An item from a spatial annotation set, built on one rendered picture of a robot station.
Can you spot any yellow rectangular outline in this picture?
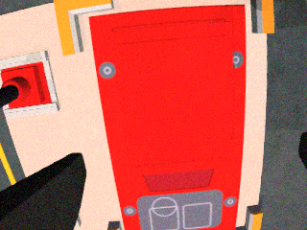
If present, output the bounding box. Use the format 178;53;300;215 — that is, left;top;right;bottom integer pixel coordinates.
0;143;16;185

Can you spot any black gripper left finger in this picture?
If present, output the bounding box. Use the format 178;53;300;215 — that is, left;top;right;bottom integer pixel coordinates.
0;152;87;230

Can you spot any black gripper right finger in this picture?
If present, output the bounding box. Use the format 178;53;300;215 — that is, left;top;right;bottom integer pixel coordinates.
298;131;307;168

